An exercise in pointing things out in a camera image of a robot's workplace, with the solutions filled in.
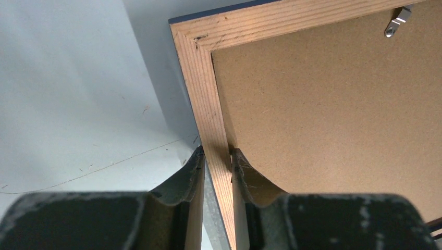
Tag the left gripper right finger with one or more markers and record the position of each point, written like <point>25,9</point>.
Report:
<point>267,217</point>

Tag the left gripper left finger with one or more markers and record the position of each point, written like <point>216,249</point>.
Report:
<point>169,216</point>

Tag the brown backing board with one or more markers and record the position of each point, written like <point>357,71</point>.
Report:
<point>341,108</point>

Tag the metal retaining clip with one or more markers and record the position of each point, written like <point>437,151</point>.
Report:
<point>400,16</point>

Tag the wooden picture frame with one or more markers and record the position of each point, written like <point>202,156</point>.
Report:
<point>198,36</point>

